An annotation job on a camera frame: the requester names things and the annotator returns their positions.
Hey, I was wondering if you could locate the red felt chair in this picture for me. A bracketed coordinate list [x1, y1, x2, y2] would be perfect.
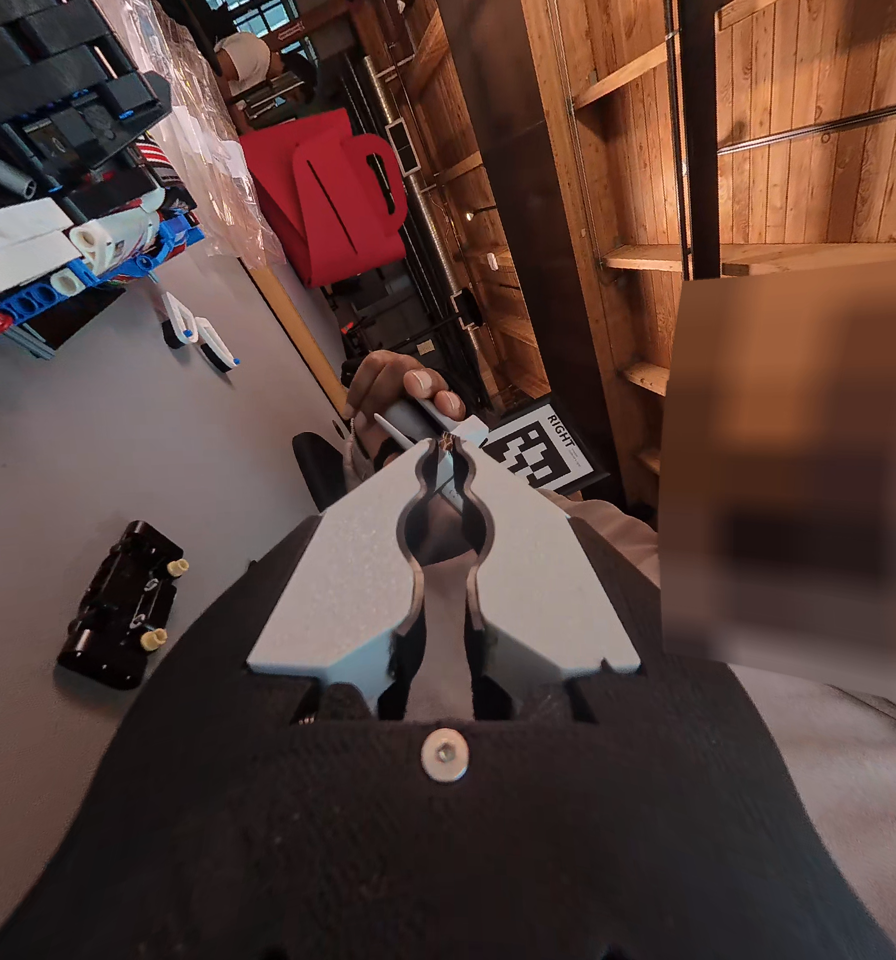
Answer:
[239, 107, 409, 290]

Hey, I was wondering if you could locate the black toy brick assembly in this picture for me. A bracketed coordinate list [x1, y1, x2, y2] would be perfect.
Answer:
[56, 519, 191, 693]

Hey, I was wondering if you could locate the wooden wall shelf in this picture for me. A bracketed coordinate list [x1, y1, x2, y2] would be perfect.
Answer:
[568, 0, 896, 481]

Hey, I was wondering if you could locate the grey desk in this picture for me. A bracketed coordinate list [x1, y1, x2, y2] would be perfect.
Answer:
[0, 243, 359, 849]

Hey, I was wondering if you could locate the toy brick vehicle model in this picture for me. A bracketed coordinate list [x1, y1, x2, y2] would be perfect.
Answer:
[0, 0, 207, 370]

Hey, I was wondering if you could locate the framed black white marker tag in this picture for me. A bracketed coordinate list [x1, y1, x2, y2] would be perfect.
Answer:
[484, 401, 611, 496]

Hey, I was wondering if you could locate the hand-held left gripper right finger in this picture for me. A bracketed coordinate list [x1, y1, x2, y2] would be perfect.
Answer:
[452, 439, 642, 720]

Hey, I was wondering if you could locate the clear plastic bag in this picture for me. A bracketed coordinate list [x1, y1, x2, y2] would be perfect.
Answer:
[91, 0, 287, 275]

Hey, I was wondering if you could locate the person's right forearm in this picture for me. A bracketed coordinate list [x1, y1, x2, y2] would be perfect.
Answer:
[564, 496, 662, 594]

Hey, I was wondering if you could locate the person's right hand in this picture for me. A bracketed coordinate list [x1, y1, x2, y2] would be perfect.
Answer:
[341, 349, 468, 481]

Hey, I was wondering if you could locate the person's beige sweatshirt torso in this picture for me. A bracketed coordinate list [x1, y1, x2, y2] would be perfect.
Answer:
[733, 663, 896, 960]

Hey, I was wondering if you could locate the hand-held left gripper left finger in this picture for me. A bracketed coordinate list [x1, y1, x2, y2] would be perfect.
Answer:
[247, 441, 438, 715]

